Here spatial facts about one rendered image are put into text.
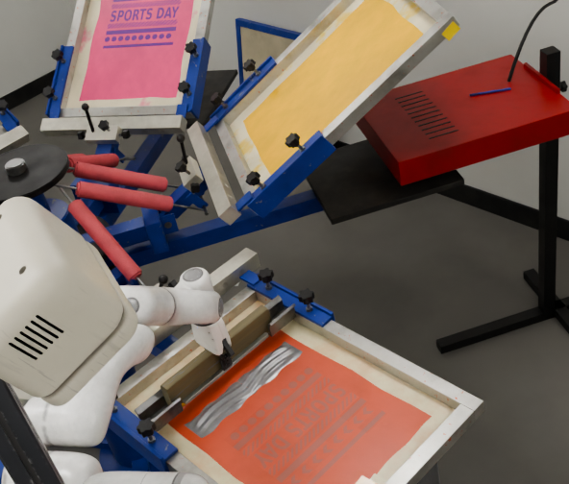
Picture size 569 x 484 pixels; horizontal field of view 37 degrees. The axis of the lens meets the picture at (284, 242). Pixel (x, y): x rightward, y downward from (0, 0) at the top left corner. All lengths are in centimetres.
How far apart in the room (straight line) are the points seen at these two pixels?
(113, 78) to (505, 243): 192
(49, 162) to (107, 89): 75
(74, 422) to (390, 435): 81
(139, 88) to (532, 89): 142
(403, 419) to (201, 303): 56
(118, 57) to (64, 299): 252
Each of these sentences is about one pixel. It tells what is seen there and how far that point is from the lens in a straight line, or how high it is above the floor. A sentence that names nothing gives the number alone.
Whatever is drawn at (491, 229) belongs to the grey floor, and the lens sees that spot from 414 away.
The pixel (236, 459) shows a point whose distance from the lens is 207.
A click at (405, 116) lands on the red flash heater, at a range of 288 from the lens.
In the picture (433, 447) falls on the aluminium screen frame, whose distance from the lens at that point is 197.
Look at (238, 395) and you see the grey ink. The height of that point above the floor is 96.
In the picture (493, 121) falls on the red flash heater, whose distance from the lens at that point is 281.
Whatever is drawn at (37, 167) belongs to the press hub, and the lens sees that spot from 266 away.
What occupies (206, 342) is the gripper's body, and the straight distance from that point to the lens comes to 216.
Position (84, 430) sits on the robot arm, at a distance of 156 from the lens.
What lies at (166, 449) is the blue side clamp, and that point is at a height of 100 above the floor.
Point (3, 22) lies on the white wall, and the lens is 630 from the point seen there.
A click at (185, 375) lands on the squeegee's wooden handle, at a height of 106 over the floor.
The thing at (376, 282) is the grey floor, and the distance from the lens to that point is 390.
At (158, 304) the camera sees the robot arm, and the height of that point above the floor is 145.
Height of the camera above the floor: 254
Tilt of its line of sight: 37 degrees down
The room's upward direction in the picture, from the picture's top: 13 degrees counter-clockwise
